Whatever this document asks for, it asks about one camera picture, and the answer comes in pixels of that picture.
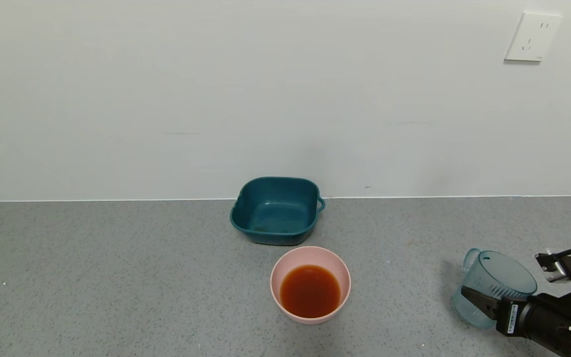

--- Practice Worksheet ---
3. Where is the teal square plastic basin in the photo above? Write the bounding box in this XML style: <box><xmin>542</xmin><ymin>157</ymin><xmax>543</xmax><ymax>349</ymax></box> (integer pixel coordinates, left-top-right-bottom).
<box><xmin>229</xmin><ymin>177</ymin><xmax>326</xmax><ymax>246</ymax></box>

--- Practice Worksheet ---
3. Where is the orange-brown liquid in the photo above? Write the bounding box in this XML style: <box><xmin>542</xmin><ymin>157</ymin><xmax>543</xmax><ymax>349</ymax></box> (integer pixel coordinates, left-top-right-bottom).
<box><xmin>280</xmin><ymin>264</ymin><xmax>342</xmax><ymax>319</ymax></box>

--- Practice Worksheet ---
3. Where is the transparent blue ribbed cup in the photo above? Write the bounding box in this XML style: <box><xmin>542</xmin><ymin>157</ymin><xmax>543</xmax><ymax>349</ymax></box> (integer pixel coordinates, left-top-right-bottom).
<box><xmin>452</xmin><ymin>248</ymin><xmax>538</xmax><ymax>330</ymax></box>

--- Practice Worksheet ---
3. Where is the pink plastic bowl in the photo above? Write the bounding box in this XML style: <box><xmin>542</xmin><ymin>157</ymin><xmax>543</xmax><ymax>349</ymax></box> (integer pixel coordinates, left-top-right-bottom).
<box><xmin>270</xmin><ymin>246</ymin><xmax>351</xmax><ymax>325</ymax></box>

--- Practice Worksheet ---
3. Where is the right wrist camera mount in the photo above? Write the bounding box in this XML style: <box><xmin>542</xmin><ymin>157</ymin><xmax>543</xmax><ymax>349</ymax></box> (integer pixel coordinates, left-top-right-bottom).
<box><xmin>535</xmin><ymin>252</ymin><xmax>571</xmax><ymax>284</ymax></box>

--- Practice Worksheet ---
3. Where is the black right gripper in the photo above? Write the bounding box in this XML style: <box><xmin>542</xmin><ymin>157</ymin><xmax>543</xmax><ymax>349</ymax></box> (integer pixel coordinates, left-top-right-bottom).
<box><xmin>460</xmin><ymin>286</ymin><xmax>571</xmax><ymax>350</ymax></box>

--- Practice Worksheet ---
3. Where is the white wall socket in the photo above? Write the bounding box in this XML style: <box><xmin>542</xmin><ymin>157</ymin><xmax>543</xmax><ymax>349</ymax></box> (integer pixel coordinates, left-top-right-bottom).
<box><xmin>504</xmin><ymin>12</ymin><xmax>563</xmax><ymax>62</ymax></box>

